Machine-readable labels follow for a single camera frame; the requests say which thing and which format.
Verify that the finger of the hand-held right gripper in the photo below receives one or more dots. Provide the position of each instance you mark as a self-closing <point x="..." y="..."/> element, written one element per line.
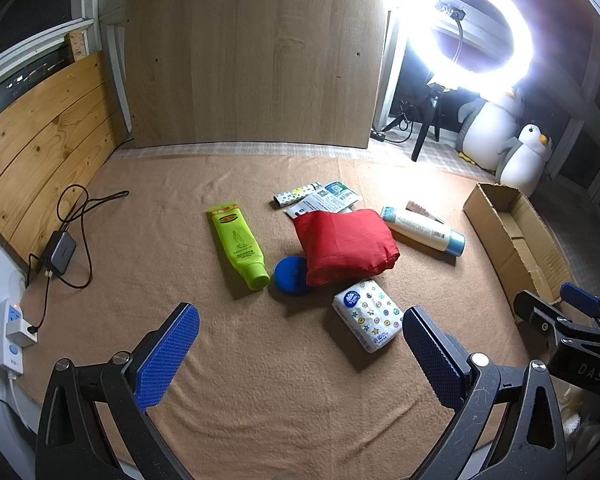
<point x="540" y="315"/>
<point x="582" y="297"/>

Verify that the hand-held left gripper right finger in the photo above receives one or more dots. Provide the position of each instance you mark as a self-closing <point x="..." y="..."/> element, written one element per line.
<point x="432" y="355"/>

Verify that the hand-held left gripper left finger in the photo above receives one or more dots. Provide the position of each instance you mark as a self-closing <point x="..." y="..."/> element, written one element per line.
<point x="167" y="355"/>

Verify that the patterned tissue pack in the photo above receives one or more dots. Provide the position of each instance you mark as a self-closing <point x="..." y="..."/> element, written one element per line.
<point x="367" y="315"/>

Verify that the cardboard box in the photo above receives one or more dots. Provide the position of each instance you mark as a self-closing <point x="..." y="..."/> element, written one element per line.
<point x="520" y="240"/>

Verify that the white bottle with blue cap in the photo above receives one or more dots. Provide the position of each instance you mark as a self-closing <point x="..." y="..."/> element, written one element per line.
<point x="422" y="230"/>

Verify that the green hand cream tube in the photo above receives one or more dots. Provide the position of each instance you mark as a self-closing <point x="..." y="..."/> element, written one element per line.
<point x="240" y="245"/>

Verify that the red cloth pouch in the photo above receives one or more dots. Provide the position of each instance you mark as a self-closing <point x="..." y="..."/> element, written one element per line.
<point x="345" y="245"/>

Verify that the blue round disc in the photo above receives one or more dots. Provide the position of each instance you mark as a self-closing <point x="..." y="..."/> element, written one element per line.
<point x="290" y="275"/>

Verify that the white packet with blue label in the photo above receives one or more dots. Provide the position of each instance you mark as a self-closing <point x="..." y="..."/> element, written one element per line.
<point x="322" y="202"/>

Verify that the small patterned lighter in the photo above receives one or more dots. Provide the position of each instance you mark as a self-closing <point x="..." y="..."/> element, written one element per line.
<point x="295" y="194"/>

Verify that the white cloth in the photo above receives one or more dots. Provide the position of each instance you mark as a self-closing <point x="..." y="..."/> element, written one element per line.
<point x="575" y="410"/>

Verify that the brown blanket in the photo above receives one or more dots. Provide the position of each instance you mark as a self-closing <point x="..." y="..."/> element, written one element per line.
<point x="180" y="240"/>

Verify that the small penguin plush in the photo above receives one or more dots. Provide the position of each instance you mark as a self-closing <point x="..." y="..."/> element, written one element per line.
<point x="522" y="165"/>

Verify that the small pink lip balm tube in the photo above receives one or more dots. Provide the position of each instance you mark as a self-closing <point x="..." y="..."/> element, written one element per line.
<point x="422" y="209"/>

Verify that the white plug charger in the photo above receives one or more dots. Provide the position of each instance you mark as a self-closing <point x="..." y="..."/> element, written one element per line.
<point x="21" y="332"/>

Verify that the grey power adapter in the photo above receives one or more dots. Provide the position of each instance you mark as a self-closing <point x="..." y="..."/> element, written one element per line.
<point x="59" y="252"/>

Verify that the white power strip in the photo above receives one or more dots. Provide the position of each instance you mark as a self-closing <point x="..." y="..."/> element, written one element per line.
<point x="9" y="355"/>

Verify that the large penguin plush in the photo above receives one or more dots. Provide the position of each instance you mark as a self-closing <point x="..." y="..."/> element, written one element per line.
<point x="485" y="130"/>

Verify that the checkered mat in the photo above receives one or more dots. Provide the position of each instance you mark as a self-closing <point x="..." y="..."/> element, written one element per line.
<point x="380" y="152"/>

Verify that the small black power strip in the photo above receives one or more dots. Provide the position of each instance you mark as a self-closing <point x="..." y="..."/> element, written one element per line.
<point x="379" y="135"/>

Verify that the pine plank panel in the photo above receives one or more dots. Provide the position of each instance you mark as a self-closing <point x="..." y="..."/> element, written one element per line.
<point x="45" y="145"/>

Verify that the large wood-grain board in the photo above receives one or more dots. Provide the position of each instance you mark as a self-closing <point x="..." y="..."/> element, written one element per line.
<point x="255" y="60"/>

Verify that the wooden strip with holes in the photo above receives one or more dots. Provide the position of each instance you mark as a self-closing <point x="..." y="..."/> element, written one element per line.
<point x="79" y="45"/>

